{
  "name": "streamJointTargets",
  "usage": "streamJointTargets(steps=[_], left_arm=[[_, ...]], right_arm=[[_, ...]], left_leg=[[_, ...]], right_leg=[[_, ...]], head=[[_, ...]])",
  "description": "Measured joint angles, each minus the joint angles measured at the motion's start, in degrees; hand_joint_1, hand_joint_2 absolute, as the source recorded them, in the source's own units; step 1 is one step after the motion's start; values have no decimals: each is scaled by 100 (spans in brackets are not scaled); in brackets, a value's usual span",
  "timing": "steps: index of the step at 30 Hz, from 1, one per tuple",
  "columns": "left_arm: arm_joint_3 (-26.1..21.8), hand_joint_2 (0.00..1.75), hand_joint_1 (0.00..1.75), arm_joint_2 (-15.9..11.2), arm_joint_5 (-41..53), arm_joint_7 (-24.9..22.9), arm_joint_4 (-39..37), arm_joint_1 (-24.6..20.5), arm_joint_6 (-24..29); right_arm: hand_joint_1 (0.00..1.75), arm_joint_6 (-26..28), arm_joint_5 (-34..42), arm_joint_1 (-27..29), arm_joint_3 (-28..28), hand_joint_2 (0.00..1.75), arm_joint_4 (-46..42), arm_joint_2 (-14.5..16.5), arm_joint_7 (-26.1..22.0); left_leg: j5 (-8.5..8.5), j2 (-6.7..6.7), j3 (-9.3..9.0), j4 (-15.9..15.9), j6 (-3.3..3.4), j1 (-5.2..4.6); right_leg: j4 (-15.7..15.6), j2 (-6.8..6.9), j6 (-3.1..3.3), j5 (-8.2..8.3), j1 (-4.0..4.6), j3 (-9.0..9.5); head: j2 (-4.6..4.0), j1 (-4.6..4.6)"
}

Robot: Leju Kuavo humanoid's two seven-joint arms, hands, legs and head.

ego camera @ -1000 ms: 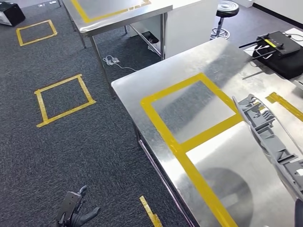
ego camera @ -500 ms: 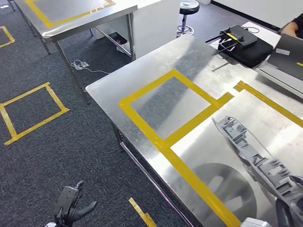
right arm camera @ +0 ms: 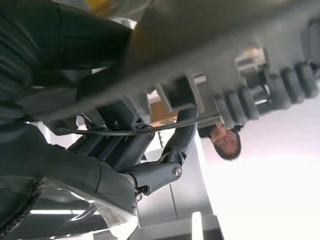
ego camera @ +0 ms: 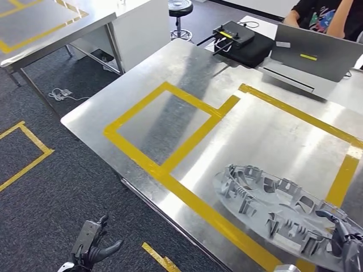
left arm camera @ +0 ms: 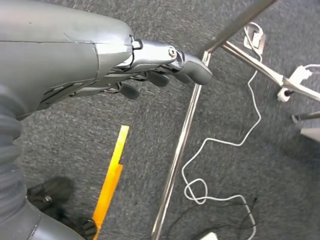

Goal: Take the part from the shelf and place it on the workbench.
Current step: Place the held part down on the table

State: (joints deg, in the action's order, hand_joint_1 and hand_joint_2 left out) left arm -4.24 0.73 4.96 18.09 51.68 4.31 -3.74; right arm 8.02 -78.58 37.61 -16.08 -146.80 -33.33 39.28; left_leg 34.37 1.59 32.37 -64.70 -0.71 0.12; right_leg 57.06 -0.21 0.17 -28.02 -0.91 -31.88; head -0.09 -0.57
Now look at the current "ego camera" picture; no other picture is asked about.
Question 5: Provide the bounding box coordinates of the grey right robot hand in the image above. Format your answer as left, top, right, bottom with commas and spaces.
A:
315, 209, 363, 272

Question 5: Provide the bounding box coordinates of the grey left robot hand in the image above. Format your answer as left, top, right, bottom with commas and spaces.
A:
71, 214, 124, 272

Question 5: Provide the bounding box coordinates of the grey plastic wheel hubcap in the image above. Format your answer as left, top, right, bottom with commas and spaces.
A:
212, 164, 363, 272

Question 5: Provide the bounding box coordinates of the yellow workbench tape outline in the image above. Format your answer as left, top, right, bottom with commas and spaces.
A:
103, 81, 363, 272

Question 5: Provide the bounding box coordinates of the steel workbench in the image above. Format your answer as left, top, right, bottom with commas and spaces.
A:
60, 39, 363, 272

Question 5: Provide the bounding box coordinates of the yellow floor tape square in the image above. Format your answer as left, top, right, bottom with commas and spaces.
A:
142, 242, 182, 272
0, 121, 55, 193

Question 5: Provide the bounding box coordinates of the grey laptop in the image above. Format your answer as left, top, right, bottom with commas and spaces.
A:
257, 23, 363, 94

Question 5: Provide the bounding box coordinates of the white cabinet panel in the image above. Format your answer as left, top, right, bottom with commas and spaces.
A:
71, 0, 171, 74

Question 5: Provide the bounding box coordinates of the yellow table tape outline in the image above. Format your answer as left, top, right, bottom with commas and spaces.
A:
0, 0, 89, 54

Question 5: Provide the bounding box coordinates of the steel table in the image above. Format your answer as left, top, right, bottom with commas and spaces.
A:
0, 0, 125, 88

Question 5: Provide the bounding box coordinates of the black carry case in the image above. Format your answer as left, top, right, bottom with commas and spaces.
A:
221, 33, 275, 69

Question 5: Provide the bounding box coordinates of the person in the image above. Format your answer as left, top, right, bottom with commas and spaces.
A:
283, 0, 363, 42

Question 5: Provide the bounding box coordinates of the black round stool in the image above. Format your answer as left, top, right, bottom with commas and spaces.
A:
168, 0, 194, 41

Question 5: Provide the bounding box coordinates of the black router with antennas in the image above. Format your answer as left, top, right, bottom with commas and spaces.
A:
196, 20, 256, 56

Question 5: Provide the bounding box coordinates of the white cable bundle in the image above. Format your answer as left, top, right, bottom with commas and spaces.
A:
48, 87, 91, 103

